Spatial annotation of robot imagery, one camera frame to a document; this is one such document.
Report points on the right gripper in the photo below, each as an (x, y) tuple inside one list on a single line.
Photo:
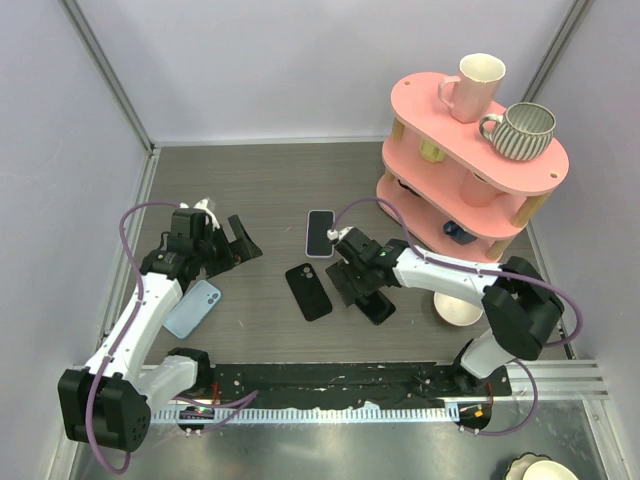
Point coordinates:
[(341, 272)]

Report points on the grey striped mug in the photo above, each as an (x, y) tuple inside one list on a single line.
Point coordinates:
[(521, 133)]

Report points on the light blue phone case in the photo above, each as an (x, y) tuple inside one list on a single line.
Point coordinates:
[(191, 310)]

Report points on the pink cup middle shelf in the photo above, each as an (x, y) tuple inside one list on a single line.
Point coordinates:
[(475, 191)]

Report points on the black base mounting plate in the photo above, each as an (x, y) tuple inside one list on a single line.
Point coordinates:
[(338, 386)]

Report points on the pink tall mug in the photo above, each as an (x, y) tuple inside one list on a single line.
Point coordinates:
[(469, 94)]

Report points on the yellow cup on shelf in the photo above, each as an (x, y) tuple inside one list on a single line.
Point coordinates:
[(431, 152)]

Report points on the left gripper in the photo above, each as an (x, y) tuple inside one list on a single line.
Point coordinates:
[(235, 252)]

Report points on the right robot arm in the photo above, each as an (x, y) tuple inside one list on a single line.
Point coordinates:
[(521, 309)]

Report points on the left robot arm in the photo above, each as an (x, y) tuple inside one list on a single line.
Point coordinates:
[(110, 400)]

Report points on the white bowl on table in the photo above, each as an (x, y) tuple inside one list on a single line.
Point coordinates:
[(456, 312)]

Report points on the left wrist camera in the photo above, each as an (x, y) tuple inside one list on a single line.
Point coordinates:
[(208, 205)]

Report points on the aluminium rail with slots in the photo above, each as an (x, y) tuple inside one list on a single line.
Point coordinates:
[(176, 413)]

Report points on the cream bowl bottom corner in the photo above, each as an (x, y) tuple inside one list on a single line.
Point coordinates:
[(530, 466)]

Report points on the black phone case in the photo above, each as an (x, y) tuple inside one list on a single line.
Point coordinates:
[(308, 292)]

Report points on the pink three-tier shelf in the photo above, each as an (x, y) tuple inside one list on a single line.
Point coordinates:
[(427, 195)]

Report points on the blue object bottom shelf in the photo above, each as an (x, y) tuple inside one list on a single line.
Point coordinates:
[(457, 233)]

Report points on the lavender phone case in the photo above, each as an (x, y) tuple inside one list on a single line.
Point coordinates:
[(320, 233)]

